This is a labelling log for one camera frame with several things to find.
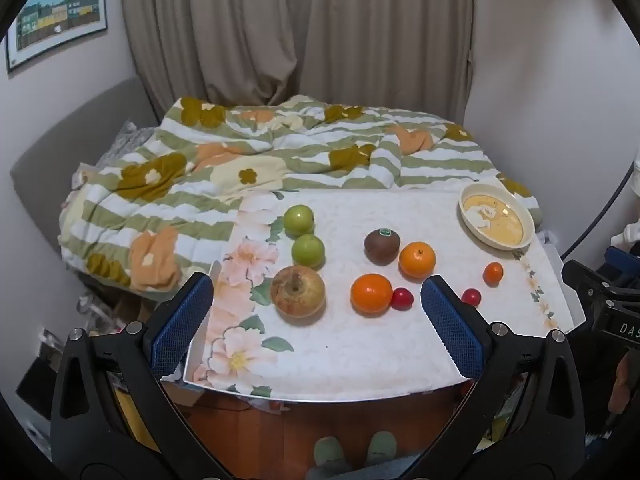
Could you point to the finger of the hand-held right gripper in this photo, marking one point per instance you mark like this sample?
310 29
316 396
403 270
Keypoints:
585 280
622 260

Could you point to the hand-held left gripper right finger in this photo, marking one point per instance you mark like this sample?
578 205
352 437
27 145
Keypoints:
450 325

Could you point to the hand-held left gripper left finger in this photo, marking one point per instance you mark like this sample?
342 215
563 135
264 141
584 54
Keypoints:
182 325

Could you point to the red cherry tomato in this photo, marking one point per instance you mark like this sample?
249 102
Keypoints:
471 297
402 298

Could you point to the large orange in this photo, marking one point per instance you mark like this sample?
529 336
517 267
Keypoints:
371 294
417 260

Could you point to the cream bowl with yellow inside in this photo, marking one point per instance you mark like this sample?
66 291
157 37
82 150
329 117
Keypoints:
495 220

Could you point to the large yellow-red apple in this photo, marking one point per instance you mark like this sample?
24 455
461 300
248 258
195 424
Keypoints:
300 292

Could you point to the green apple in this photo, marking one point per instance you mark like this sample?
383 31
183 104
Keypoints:
299 219
308 250

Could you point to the person's right hand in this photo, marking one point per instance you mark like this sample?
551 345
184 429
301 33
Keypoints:
622 380

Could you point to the small orange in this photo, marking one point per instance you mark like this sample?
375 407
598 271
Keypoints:
493 274

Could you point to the white floral table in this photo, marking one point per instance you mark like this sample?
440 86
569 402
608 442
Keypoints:
375 350

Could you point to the brown kiwi with green sticker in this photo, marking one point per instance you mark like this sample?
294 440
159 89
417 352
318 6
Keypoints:
381 247

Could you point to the green striped floral blanket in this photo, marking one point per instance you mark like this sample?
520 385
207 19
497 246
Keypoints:
200 195

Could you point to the green slipper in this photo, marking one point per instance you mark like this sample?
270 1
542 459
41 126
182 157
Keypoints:
328 452
381 447

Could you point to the grey patterned pillow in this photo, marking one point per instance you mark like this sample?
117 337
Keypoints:
122 140

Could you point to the grey bed headboard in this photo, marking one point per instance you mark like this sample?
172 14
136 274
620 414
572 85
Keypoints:
60 160

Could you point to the framed wall picture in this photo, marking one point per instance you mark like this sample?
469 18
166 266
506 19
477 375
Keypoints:
55 15

